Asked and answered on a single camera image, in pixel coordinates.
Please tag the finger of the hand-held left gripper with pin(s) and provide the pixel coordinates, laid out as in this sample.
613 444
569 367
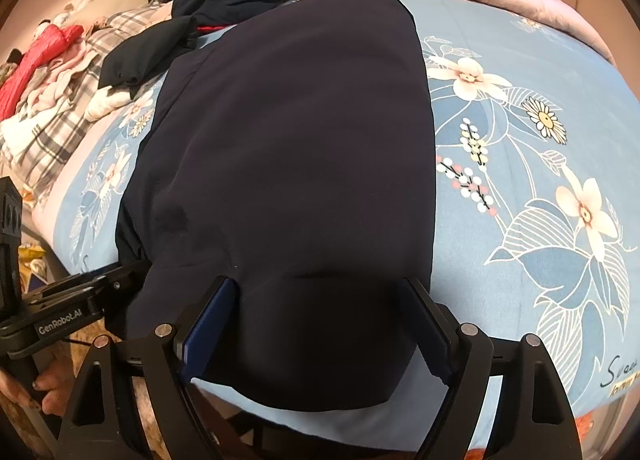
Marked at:
120 277

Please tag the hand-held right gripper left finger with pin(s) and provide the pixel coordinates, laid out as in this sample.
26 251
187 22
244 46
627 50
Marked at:
210 330

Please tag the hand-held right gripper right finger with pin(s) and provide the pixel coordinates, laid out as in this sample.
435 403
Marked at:
427 330

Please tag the navy zip jacket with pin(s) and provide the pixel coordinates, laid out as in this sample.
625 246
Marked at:
300 165

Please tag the pale pink clothes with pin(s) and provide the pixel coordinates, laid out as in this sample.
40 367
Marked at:
65 70

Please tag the person's left hand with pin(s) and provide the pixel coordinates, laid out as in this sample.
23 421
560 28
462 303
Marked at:
50 385

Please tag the yellow packet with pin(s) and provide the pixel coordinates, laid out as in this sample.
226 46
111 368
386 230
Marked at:
31 256

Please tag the grey plaid blanket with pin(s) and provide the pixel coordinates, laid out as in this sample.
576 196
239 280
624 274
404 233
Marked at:
50 140

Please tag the white garment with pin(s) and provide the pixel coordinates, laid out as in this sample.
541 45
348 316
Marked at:
107 102

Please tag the dark folded garment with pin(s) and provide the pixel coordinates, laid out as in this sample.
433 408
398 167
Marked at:
140 55

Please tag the red puffer jacket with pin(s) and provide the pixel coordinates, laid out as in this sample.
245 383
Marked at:
35 60

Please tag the white plush toy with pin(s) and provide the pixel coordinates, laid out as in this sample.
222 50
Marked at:
75 2

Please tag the blue floral bed sheet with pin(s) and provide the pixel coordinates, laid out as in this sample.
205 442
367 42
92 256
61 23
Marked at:
450 20

